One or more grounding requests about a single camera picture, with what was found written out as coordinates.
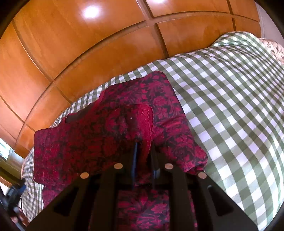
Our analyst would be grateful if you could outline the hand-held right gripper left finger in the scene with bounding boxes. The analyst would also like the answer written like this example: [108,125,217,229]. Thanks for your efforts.
[27,142,140,231]

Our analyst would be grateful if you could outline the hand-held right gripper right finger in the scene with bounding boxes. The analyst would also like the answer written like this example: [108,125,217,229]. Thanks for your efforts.
[151,148,259,231]

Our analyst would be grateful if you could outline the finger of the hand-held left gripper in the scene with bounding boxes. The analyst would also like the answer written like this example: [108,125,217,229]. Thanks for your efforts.
[17,178,27,197]

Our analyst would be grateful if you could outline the red patterned knit garment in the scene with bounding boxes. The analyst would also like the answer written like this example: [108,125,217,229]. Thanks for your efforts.
[33,71,208,231]

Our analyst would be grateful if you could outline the person's left hand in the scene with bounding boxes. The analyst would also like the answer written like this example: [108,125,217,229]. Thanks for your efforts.
[11,211,30,226]

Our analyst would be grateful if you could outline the green checked bed sheet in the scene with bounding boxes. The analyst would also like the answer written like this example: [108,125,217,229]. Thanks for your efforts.
[21,31,284,231]

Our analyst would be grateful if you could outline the wooden wardrobe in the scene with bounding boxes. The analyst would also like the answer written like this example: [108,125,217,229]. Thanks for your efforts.
[0,0,262,159]

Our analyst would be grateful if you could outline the floral bedspread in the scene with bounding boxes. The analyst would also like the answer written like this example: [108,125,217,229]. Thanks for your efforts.
[258,38,284,67]

